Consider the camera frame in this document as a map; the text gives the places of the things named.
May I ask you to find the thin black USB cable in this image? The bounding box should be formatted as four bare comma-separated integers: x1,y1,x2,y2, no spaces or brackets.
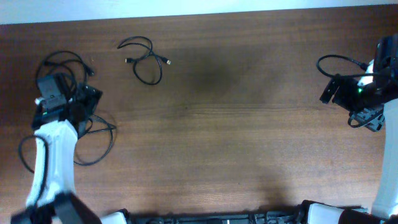
73,114,118,167

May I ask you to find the thick black USB cable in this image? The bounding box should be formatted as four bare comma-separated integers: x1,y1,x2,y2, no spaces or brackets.
35,50,95,100

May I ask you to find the short black USB cable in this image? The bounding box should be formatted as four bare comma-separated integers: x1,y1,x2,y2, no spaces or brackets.
116,35,172,86

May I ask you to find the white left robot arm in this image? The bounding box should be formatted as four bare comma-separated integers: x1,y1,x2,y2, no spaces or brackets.
11,73,127,224

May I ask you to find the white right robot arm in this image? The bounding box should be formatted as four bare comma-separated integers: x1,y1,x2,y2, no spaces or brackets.
299,34,397,224

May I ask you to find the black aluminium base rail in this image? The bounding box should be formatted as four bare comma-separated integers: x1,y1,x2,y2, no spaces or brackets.
124,200,371,224

